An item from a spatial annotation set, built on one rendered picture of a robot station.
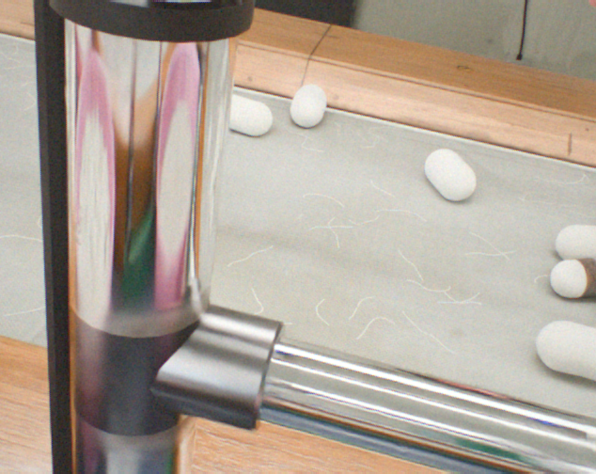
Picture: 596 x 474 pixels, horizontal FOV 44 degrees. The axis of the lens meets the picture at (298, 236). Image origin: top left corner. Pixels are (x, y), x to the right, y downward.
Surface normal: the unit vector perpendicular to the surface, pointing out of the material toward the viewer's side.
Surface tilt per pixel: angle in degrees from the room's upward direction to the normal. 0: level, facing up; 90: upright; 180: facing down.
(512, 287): 0
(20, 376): 0
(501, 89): 0
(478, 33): 90
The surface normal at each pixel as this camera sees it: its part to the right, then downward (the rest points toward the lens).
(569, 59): -0.24, 0.50
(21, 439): 0.15, -0.83
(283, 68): -0.04, -0.24
